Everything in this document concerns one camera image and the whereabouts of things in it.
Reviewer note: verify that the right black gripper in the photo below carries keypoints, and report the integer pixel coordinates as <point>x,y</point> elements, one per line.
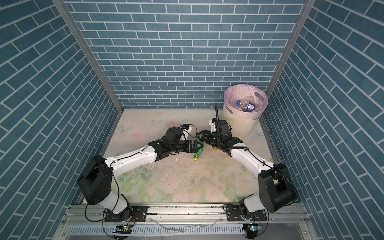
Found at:
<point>206,136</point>

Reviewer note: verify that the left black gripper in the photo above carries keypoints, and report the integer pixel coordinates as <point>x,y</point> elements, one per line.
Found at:
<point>189,149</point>

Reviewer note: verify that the green plastic bottle yellow cap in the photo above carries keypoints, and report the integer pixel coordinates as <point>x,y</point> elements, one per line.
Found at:
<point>200,145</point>

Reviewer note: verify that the clear bottle blue cap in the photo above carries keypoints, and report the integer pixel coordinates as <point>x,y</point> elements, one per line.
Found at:
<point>245,106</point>

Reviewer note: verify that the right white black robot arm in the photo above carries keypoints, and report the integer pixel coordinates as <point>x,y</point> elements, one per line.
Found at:
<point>275,188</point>

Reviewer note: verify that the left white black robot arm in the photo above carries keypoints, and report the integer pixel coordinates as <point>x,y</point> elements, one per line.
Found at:
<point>99,173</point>

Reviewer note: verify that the cream bin with pink bag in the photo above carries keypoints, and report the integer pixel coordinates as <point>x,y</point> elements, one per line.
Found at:
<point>243,123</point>

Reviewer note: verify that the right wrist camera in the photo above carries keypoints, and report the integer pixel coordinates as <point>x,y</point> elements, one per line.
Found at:
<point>212,124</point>

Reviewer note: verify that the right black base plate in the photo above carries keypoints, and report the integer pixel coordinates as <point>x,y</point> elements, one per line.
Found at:
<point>236,213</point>

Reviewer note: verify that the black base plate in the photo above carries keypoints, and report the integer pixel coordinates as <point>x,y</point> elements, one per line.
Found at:
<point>129,214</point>
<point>236,213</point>

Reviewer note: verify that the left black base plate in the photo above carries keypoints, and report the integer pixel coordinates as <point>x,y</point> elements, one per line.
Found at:
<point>129,214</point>

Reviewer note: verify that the aluminium mounting rail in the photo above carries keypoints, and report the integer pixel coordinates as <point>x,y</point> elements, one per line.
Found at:
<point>186,222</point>

